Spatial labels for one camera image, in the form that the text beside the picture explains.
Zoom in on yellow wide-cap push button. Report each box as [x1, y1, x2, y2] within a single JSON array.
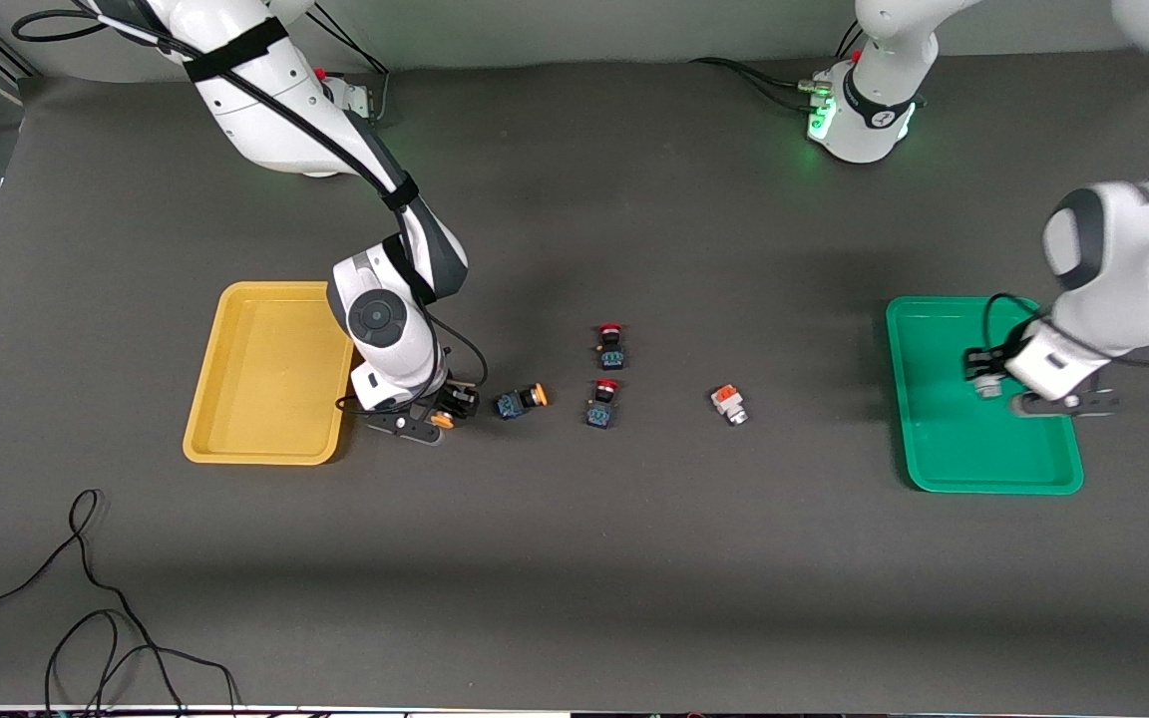
[[428, 387, 481, 431]]

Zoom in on black left base cables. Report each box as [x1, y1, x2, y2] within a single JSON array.
[[689, 20, 870, 111]]

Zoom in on orange square push button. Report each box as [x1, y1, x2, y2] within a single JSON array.
[[710, 384, 749, 427]]

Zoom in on green plastic tray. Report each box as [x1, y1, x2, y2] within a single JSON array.
[[885, 296, 1084, 496]]

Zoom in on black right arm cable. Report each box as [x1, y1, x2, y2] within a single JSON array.
[[11, 0, 491, 415]]

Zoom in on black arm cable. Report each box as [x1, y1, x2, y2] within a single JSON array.
[[981, 120, 1149, 372], [11, 0, 491, 415]]

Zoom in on yellow plastic tray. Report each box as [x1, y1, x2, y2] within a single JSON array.
[[183, 281, 364, 466]]

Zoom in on yellow small-cap push button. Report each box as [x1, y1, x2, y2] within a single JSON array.
[[495, 382, 550, 421]]

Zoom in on loose black cable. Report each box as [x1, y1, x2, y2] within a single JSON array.
[[0, 489, 241, 718]]

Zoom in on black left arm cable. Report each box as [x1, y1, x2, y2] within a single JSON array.
[[981, 120, 1149, 372]]

